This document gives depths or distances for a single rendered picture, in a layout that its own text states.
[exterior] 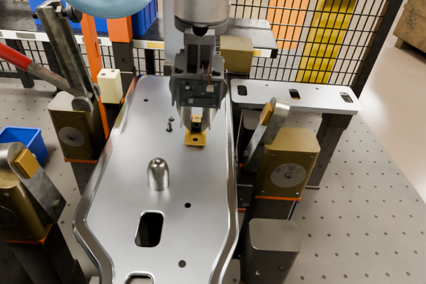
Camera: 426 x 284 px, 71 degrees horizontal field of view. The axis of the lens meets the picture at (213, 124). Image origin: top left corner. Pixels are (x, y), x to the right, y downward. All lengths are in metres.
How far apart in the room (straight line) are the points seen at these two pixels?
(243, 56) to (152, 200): 0.42
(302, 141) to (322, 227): 0.39
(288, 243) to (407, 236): 0.54
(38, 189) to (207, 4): 0.31
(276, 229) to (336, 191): 0.51
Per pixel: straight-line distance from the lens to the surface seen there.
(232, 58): 0.74
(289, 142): 0.50
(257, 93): 0.68
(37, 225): 0.49
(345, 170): 1.02
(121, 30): 0.80
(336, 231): 0.86
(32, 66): 0.56
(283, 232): 0.45
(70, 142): 0.60
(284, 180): 0.53
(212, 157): 0.51
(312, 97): 0.72
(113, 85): 0.60
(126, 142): 0.54
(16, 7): 1.12
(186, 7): 0.38
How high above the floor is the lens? 1.36
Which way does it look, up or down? 39 degrees down
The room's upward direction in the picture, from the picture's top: 5 degrees clockwise
